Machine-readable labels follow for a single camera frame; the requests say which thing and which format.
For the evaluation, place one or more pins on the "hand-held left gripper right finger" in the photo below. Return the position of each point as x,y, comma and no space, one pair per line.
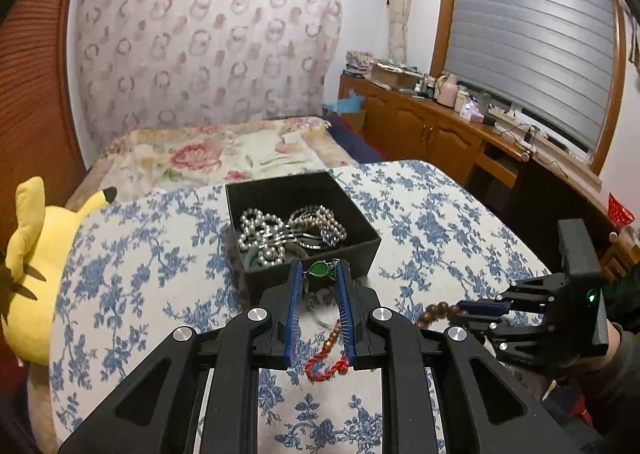
345,304

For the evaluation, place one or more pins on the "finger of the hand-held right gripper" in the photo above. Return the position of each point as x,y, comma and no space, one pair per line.
472,308
520,341

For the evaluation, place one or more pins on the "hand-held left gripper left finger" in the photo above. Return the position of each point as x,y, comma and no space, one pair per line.
295,304

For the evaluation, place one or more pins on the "silver bangles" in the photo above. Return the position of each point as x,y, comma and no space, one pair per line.
300,238

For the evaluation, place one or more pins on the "black box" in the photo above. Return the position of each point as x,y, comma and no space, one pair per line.
280,194

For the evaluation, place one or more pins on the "person's right forearm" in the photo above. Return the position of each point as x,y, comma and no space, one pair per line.
622,374

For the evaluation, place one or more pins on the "black chair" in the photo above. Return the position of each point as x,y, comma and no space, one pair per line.
545,214

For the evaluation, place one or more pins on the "red patterned container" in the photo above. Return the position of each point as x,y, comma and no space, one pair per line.
621,209

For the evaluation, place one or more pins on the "blue floral tablecloth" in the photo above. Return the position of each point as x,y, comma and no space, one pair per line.
425,234

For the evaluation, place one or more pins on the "dark blue blanket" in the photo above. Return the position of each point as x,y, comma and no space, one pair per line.
350,138

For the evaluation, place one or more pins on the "white power strip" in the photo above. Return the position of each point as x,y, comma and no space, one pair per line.
500,111

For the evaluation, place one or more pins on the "wooden sideboard cabinet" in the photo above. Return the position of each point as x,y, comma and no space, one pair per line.
440,133

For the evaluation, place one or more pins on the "floral bed blanket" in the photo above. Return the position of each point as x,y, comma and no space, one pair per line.
200,153

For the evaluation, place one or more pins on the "pink tissue box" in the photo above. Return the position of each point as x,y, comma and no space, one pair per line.
472,113

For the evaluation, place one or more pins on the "green bottle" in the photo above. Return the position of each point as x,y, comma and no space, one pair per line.
485,102

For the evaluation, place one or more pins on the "blue plastic bag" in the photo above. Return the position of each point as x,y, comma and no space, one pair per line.
347,103

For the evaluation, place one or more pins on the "pink thermos jug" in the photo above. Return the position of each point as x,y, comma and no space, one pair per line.
446,93

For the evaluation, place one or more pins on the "open cardboard box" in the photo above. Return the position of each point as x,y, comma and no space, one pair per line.
395,78

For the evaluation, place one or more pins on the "grey window blind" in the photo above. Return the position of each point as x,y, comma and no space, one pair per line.
525,33

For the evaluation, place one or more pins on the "pile of papers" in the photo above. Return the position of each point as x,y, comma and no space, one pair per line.
357,63

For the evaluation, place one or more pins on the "yellow plush toy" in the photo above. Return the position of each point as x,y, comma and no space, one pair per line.
40,274

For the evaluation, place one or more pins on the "wooden louvered wardrobe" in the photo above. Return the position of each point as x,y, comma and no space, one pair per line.
35,83

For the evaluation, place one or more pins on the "wooden window frame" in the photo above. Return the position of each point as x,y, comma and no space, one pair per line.
440,36

